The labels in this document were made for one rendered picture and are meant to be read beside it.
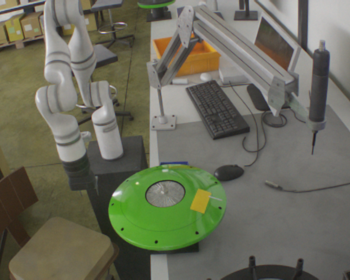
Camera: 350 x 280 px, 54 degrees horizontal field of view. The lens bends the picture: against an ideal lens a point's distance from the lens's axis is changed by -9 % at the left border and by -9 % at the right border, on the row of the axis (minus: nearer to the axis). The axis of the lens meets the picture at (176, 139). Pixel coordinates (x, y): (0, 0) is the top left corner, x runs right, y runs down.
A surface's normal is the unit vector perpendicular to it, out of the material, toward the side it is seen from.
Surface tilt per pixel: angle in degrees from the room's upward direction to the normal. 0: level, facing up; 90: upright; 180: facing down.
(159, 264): 0
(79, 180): 87
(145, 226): 21
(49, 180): 0
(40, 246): 0
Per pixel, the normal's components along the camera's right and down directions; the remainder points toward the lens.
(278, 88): -0.83, 0.39
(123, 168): -0.11, -0.82
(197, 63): 0.19, 0.60
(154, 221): -0.17, -0.65
